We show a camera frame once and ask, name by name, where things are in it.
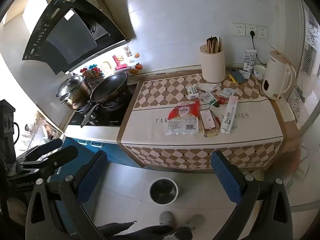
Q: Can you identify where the white carton box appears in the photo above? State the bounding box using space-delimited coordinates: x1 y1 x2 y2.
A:
243 49 257 72

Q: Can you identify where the steel pot lid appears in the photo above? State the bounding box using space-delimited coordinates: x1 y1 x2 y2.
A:
56 74 87 98

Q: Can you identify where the cream chopstick holder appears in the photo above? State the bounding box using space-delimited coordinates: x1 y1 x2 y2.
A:
199 44 226 83

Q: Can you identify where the pink wall hook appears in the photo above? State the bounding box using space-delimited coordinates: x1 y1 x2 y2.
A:
112 55 130 71

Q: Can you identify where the steel pot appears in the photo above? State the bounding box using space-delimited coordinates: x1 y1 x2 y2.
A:
61 85 92 111

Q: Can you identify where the colourful flower hook rack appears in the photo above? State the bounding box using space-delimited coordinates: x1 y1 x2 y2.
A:
79 64 105 79

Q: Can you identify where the black plug with cable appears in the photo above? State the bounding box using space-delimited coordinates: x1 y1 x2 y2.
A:
249 30 265 65

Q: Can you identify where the white patterned bowl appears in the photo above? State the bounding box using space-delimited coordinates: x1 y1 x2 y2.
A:
253 64 267 80

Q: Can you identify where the cream electric kettle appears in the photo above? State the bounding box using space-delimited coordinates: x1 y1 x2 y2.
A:
261 50 297 101

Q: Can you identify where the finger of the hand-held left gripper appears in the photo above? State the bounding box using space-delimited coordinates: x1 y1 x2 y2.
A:
16 138 63 164
20 145 79 178

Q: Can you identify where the long white toothpaste box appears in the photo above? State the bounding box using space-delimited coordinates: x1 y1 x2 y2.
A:
220 95 237 134

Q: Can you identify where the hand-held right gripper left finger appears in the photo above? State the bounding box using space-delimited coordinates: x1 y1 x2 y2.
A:
25 151 108 240

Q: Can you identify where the checkered tablecloth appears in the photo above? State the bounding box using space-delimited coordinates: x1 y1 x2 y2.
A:
117 74 284 169

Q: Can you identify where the black gas stove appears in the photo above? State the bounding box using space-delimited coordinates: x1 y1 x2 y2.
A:
68 81 138 128

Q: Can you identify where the black wok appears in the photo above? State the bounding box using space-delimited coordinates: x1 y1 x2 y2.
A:
80 72 128 128

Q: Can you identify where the blue cabinet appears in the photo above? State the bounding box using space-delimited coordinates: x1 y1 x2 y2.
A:
50 136 140 230

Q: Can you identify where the grey fuzzy slipper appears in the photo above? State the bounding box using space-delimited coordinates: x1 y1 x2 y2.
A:
159 211 174 227

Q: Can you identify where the white paper towel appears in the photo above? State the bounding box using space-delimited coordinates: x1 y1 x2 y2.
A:
197 82 222 92

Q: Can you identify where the dark blue pouch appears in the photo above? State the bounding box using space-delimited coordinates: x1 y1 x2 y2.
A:
229 69 248 83

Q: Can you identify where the frosted patterned window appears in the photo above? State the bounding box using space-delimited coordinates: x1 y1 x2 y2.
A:
287 0 320 130

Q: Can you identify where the green and white sachet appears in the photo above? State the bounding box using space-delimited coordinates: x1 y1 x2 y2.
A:
200 92 217 107

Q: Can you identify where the white trash bin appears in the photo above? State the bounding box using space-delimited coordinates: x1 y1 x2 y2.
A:
149 177 179 205

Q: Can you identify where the red and white snack bag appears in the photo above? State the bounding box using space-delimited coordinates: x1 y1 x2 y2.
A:
165 101 200 135

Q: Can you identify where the black range hood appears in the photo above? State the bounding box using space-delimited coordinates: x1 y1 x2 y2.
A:
22 0 130 75

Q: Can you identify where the white sachet packet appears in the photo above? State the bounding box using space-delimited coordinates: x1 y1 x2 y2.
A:
185 84 200 100

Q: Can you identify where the bunch of chopsticks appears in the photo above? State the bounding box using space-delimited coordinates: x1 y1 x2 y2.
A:
206 36 222 54

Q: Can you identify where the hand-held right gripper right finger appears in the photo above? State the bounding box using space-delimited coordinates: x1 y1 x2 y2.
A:
210 151 293 240

